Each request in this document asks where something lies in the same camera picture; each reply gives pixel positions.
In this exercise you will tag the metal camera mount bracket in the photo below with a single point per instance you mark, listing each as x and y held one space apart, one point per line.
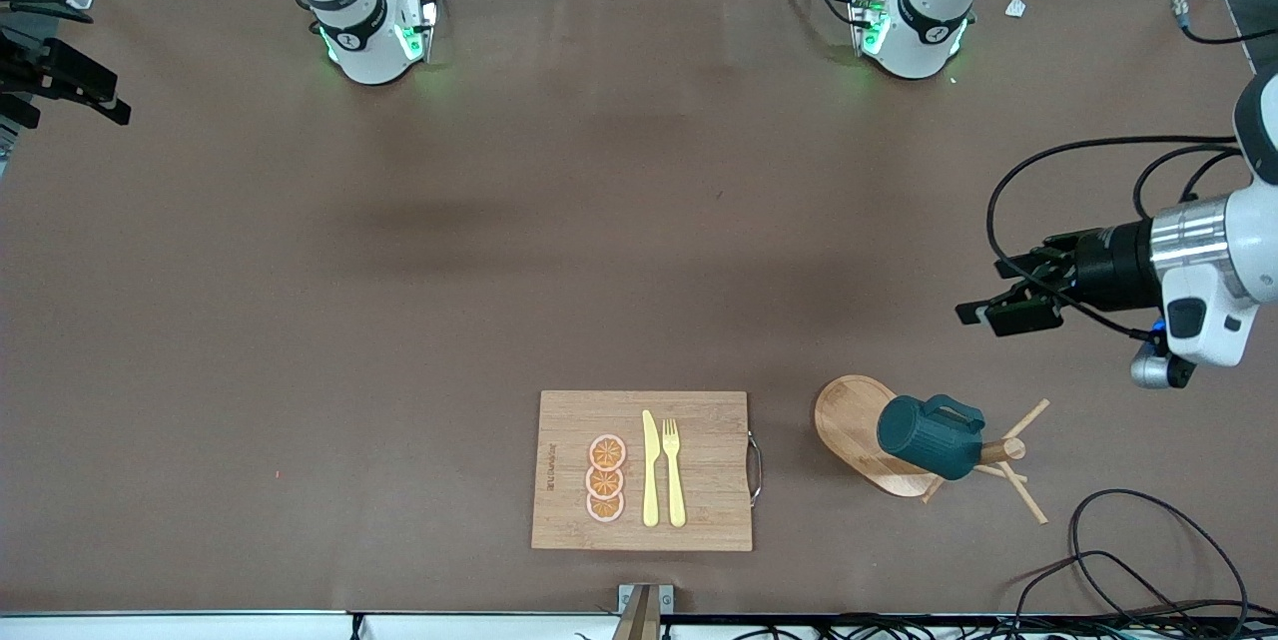
644 610

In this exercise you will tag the wooden cup rack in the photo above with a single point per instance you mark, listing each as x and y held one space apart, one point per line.
849 420

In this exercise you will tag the orange slice toy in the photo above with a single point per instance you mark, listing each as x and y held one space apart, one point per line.
604 508
607 452
604 483

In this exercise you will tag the small white paper scrap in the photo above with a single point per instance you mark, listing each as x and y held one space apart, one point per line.
1015 7

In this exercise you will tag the white table edge rail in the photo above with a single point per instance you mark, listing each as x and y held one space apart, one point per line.
200 628

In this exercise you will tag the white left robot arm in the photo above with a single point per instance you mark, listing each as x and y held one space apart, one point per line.
924 31

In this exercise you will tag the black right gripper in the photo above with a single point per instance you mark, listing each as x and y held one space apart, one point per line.
60 71

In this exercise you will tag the yellow plastic fork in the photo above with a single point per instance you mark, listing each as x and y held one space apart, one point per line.
676 490

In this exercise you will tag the brown table cover sheet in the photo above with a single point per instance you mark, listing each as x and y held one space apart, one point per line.
300 320

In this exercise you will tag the yellow plastic knife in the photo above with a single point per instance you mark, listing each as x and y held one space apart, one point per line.
650 480

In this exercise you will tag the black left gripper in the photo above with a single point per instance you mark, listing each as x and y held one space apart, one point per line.
1113 268

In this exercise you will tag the dark teal ribbed mug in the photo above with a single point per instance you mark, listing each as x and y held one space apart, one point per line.
934 445

